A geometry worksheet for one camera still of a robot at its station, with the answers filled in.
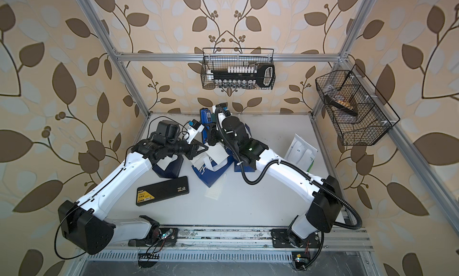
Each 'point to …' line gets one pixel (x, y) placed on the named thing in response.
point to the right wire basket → (360, 114)
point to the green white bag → (301, 153)
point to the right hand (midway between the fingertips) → (205, 124)
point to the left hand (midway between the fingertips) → (203, 144)
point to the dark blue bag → (173, 170)
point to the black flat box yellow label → (156, 192)
